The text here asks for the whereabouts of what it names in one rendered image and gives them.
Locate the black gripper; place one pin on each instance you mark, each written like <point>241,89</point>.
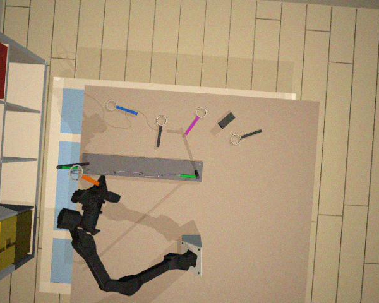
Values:
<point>101,190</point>

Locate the grey ring with orange handle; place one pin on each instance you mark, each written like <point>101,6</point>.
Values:
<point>82,176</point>

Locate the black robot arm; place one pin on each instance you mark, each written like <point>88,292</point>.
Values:
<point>84,244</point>

